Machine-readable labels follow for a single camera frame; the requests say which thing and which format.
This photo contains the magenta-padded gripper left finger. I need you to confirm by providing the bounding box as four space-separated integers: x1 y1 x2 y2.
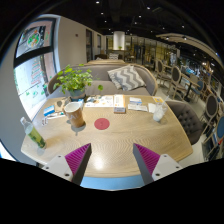
41 143 93 186

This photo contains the clear plastic cup with straw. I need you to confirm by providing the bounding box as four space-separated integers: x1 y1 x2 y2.
152 101 169 123

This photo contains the white printed pamphlet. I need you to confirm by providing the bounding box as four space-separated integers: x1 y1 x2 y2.
127 103 149 113

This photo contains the grey zigzag striped pillow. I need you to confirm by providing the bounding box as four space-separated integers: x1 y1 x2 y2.
107 64 147 92

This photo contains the flat round red coaster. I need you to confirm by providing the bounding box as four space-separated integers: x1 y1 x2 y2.
93 117 111 131

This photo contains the grey tufted armchair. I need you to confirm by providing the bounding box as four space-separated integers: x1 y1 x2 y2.
165 99 205 146

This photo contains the white round column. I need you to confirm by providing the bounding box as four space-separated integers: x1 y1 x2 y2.
112 30 126 52

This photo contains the white and orange box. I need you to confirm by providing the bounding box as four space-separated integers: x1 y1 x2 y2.
113 94 127 115

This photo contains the small blue box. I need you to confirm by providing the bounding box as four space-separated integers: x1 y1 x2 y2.
43 105 56 118

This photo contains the clear bottle with green label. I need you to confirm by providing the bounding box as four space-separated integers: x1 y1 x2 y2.
19 116 48 150

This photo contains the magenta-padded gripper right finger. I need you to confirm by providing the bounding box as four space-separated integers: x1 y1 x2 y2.
132 143 184 185

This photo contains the group of dining chairs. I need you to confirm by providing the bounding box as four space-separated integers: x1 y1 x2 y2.
154 58 224 161

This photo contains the yellow card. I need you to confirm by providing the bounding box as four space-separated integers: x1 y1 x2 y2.
152 96 165 104

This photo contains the green potted plant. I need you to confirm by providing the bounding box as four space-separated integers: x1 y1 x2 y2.
53 63 104 101

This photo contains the window with festive stickers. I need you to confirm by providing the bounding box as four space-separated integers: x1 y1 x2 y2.
13 19 58 121

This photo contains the printed picture leaflet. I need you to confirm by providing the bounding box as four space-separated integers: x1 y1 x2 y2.
84 94 115 108

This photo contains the flat blue and white box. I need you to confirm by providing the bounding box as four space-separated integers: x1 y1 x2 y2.
129 97 143 105

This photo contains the white paper napkin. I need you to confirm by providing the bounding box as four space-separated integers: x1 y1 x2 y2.
147 102 158 114

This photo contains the brown mug with white inside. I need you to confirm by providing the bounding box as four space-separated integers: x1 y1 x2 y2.
63 100 87 129

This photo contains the grey curved sofa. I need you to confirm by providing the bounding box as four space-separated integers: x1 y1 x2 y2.
47 63 159 101

